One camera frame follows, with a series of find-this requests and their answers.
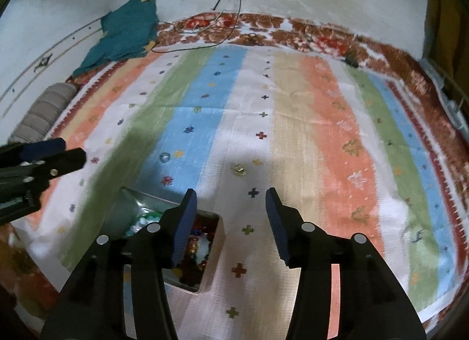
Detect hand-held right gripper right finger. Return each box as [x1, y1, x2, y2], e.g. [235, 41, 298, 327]
[265, 187, 427, 340]

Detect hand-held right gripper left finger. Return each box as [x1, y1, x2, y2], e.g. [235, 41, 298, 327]
[40, 188, 198, 340]

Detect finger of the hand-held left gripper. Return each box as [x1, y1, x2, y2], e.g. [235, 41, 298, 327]
[22, 147, 87, 180]
[0, 138, 67, 168]

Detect dark red bead bracelet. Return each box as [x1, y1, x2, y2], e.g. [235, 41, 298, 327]
[187, 215, 217, 253]

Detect yellow and black bead bracelet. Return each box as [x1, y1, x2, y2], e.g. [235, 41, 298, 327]
[172, 237, 212, 277]

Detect silver metal tin box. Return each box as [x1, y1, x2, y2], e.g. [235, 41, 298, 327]
[110, 186, 226, 295]

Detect grey striped bolster pillow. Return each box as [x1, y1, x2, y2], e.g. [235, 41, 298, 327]
[8, 83, 79, 145]

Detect pastel striped blanket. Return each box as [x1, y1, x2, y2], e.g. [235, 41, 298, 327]
[11, 45, 462, 340]

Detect teal cloth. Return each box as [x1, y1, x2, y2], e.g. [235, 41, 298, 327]
[71, 0, 160, 77]

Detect mustard hanging garment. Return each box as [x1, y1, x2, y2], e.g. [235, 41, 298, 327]
[427, 0, 469, 80]

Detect wall conduit pipes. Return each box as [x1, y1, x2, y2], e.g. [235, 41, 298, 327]
[0, 19, 103, 106]

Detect white cable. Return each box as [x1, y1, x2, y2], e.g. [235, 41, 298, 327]
[157, 10, 235, 38]

